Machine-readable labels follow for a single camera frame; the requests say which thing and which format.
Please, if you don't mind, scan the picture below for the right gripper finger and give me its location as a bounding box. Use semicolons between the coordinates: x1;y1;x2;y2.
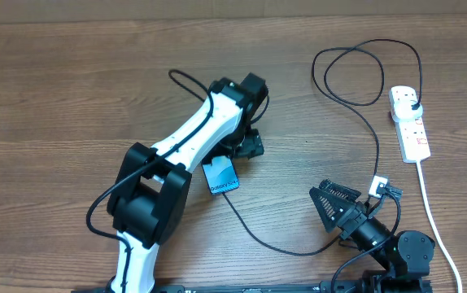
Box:
309;187;353;233
319;179;361;203

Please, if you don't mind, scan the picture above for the Samsung Galaxy smartphone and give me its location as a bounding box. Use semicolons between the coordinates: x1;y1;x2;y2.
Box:
202;156;240;195

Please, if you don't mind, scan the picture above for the black USB charging cable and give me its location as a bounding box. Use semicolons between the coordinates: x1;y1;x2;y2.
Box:
221;38;424;257

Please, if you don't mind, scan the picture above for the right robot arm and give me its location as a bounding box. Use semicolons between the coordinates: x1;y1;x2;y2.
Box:
309;176;435;293

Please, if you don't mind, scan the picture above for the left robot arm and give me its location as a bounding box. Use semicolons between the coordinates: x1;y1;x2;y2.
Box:
106;73;268;292

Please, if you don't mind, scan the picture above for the white charger plug adapter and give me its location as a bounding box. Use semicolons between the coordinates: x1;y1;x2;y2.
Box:
391;102;423;123

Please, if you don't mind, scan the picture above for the white power strip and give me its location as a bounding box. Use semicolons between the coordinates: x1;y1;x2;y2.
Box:
388;85;430;163

